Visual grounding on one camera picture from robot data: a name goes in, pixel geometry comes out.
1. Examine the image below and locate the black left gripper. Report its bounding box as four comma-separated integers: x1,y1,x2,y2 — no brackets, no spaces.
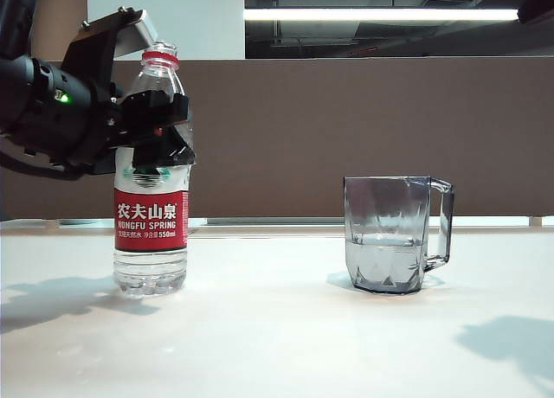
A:
16,58,199,177

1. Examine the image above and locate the Nongfu Spring water bottle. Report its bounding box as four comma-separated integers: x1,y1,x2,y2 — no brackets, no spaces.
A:
112,41,194,299

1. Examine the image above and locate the beige round pillar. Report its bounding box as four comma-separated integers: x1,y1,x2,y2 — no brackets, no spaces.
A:
32,0,89,62

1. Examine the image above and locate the brown desk partition panel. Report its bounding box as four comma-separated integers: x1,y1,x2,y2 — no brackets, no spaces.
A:
0,59,554,221

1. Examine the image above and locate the white ceiling light tube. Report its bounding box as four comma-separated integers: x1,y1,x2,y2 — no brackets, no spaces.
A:
244,8,519,22

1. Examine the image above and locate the grey transparent octagonal cup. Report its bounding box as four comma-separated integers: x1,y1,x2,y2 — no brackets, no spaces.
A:
343,175,455,295

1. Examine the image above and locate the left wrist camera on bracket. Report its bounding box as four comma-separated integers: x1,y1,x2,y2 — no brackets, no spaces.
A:
60,7,159,97

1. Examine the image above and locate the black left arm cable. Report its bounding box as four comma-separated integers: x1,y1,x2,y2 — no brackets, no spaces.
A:
0,149,86,182

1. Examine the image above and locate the white partition base rail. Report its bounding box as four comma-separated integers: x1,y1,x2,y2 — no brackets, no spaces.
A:
190,216,531,228

